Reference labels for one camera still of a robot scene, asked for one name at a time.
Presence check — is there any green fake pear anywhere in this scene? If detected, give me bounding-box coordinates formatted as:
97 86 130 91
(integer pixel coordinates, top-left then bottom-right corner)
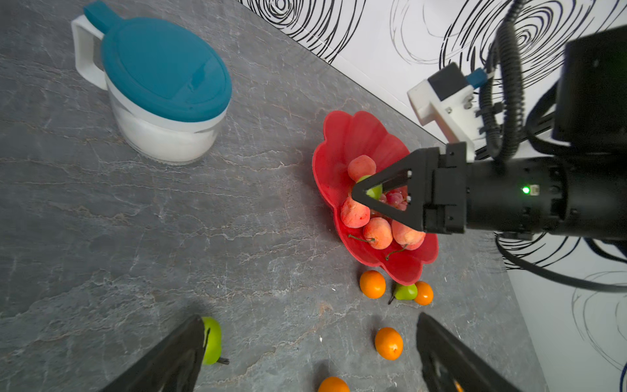
388 284 418 305
202 317 230 366

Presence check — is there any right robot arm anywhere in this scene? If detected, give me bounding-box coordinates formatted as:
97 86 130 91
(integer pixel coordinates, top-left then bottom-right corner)
351 1 626 255

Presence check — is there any fake peach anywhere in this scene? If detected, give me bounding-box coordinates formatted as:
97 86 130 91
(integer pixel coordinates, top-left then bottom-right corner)
349 217 394 250
385 220 426 260
347 155 377 182
340 196 371 229

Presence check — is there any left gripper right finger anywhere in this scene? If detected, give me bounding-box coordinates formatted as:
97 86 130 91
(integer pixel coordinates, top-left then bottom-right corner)
416 313 519 391

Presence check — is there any purple fake grape bunch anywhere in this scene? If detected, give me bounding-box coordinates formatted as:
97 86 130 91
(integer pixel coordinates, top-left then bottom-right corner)
379 189 408 211

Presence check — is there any fake orange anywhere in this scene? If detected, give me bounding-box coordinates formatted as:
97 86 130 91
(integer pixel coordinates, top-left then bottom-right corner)
318 377 350 392
359 270 387 299
414 281 434 306
375 328 404 361

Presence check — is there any white mug with teal lid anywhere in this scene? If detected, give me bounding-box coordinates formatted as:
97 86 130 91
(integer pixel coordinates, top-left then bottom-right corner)
71 1 233 165

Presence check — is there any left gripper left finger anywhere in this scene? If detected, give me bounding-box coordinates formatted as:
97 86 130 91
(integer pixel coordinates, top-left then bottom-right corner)
103 315 205 391

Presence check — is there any red flower-shaped fruit bowl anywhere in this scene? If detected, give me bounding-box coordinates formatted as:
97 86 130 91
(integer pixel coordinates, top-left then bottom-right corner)
312 109 440 287

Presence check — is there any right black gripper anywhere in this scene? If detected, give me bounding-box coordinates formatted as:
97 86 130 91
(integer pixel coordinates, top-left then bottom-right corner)
350 142 467 235

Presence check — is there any green fake lime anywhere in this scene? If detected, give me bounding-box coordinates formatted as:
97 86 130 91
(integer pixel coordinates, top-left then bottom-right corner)
357 175 384 200

